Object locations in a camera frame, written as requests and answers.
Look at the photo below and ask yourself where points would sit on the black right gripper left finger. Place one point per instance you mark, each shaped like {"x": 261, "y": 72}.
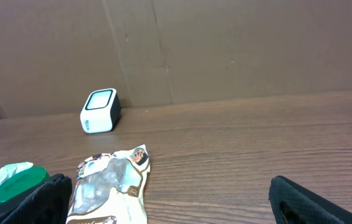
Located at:
{"x": 45, "y": 203}

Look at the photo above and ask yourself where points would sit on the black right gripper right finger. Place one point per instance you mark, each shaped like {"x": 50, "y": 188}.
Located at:
{"x": 294, "y": 204}

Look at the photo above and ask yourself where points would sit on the green lid jar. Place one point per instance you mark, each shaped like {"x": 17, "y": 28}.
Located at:
{"x": 21, "y": 182}

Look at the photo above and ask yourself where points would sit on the brown white snack pouch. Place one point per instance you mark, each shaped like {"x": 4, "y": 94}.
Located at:
{"x": 110, "y": 188}

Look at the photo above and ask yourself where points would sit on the white barcode scanner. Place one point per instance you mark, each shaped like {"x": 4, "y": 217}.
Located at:
{"x": 101, "y": 112}

